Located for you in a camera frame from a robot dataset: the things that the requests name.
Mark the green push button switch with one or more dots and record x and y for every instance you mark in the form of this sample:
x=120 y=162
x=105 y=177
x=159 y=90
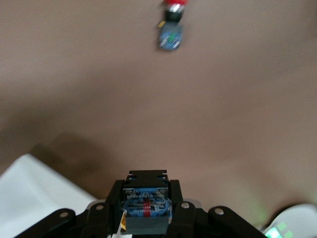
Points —
x=146 y=205

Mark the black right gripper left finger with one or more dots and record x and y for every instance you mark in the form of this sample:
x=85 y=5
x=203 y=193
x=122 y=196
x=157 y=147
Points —
x=114 y=205

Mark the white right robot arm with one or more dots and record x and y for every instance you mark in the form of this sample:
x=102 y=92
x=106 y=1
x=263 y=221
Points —
x=297 y=219

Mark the white drawer cabinet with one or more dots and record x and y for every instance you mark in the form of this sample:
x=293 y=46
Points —
x=37 y=193

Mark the red push button switch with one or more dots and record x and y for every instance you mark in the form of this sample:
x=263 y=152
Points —
x=171 y=37

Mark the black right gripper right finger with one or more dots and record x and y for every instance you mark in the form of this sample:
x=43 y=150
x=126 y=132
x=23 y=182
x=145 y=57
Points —
x=177 y=210

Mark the brown paper table cover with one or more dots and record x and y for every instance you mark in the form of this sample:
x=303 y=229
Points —
x=158 y=99

